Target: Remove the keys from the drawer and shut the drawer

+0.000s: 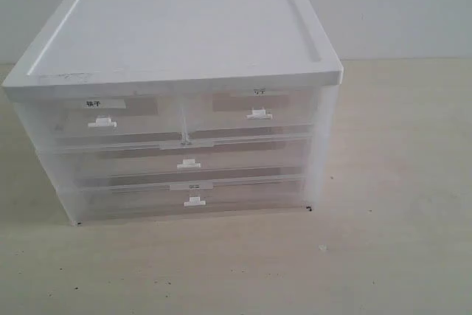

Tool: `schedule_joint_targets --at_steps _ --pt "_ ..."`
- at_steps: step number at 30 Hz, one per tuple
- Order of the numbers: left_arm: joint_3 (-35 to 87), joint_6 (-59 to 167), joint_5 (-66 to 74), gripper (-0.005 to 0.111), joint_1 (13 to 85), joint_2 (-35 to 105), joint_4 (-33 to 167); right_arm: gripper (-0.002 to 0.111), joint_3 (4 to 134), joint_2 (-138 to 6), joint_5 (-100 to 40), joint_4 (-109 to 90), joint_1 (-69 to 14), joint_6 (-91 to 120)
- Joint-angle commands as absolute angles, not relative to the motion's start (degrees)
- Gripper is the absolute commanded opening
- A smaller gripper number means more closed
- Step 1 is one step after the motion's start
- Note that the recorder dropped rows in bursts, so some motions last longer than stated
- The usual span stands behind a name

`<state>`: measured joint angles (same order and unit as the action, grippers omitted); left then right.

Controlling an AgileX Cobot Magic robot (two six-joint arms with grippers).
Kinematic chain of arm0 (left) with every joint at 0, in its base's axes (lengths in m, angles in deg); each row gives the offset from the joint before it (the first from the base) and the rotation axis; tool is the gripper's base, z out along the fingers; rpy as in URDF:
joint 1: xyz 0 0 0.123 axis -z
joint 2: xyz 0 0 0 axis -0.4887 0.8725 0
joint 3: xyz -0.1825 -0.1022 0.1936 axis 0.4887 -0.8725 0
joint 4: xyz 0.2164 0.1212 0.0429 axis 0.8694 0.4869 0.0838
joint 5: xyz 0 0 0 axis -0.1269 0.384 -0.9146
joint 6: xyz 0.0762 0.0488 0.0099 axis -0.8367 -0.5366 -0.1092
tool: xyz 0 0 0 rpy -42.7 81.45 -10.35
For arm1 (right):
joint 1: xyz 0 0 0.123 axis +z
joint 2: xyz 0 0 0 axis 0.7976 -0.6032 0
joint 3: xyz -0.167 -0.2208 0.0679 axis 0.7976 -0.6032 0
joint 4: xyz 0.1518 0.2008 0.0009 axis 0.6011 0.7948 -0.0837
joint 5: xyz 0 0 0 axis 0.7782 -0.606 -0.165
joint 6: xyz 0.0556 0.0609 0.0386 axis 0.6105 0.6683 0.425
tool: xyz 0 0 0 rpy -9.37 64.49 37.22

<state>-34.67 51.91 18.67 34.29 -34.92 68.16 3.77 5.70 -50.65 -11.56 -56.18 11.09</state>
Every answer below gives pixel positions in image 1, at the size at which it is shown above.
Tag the small drawer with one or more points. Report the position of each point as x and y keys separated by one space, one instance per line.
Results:
x=250 y=113
x=119 y=120

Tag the wide drawer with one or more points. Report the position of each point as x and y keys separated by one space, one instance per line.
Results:
x=172 y=157
x=181 y=198

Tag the white translucent drawer cabinet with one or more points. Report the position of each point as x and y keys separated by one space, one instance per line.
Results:
x=98 y=49

